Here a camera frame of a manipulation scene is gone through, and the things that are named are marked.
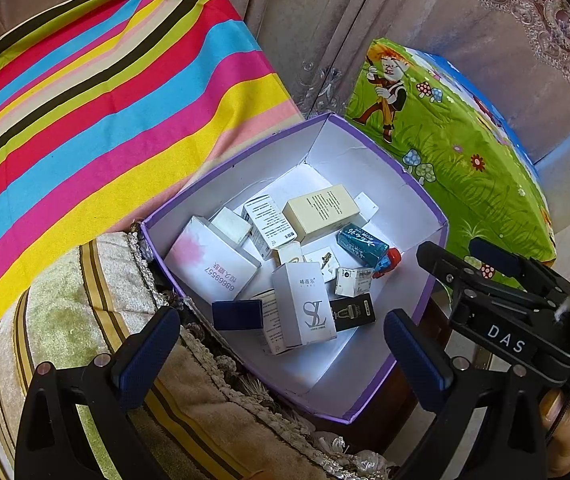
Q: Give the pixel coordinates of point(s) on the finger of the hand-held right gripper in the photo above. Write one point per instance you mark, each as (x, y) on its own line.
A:
(495, 257)
(445, 267)

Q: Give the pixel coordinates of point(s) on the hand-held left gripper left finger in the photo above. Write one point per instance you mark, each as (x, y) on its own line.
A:
(147, 350)

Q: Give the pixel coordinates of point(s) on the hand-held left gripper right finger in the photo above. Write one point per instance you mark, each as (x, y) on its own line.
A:
(415, 355)

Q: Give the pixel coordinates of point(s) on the red toy truck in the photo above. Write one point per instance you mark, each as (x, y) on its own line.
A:
(390, 260)

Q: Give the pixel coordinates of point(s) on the teal box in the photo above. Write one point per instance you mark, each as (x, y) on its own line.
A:
(360, 242)

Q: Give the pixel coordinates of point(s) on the white box with black logo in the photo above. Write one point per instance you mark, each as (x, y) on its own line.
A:
(350, 280)

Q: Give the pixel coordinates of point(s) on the dark blue box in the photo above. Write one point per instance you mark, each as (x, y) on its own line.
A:
(237, 314)

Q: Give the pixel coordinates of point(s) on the large white box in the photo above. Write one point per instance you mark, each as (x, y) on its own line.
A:
(205, 265)

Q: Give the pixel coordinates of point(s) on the glossy white tall box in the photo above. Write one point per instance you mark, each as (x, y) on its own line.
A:
(300, 305)

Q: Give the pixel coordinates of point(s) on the white box with gold ornament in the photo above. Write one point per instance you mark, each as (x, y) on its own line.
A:
(317, 255)

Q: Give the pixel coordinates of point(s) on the white and gold long box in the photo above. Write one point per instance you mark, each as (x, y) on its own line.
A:
(320, 207)

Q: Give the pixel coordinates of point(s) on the purple cardboard box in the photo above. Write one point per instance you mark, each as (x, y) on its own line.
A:
(355, 160)

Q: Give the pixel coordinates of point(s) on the tall matte white box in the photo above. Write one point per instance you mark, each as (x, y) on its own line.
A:
(287, 252)

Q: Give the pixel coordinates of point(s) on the white medicine box with barcode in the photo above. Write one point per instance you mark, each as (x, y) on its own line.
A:
(265, 222)

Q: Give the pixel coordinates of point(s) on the beige striped cushion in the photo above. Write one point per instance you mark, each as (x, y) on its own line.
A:
(55, 320)

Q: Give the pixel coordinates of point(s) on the green cartoon printed cloth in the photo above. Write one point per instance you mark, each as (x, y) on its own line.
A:
(455, 125)

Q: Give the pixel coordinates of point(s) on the colourful striped blanket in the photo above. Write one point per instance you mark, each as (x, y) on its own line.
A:
(90, 110)

